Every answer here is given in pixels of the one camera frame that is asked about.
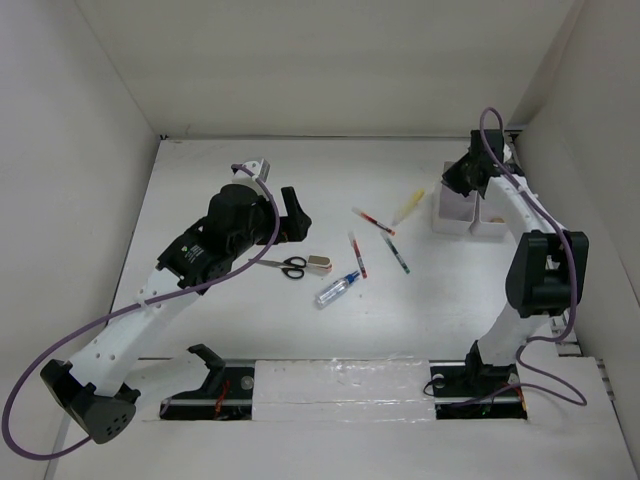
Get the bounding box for yellow highlighter pen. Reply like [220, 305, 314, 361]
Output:
[392, 189, 425, 226]

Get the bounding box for red gel pen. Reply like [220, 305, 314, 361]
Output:
[351, 207, 396, 236]
[348, 231, 368, 279]

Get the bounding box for green gel pen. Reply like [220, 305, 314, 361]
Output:
[380, 232, 411, 274]

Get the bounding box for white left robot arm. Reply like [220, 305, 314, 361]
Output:
[40, 184, 312, 444]

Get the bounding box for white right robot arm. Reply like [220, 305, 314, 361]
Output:
[438, 129, 589, 397]

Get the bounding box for beige eraser block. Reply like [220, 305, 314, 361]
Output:
[307, 255, 333, 272]

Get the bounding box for white divided organizer left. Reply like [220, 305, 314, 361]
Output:
[431, 181, 477, 235]

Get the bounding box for clear glue bottle blue cap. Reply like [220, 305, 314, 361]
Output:
[315, 271, 361, 309]

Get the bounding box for black handled scissors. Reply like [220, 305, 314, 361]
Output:
[258, 256, 307, 280]

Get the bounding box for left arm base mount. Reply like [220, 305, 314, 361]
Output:
[159, 344, 256, 421]

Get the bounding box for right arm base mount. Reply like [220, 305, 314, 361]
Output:
[423, 361, 528, 420]

